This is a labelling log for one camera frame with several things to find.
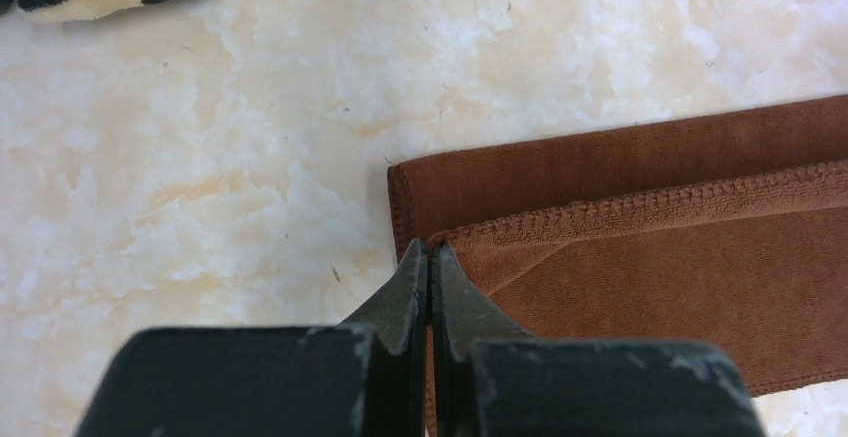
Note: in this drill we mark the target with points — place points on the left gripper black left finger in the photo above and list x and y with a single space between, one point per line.
361 377

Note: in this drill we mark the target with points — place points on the brown towel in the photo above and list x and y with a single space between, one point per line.
730 228

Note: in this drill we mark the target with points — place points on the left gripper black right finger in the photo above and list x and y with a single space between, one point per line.
495 378

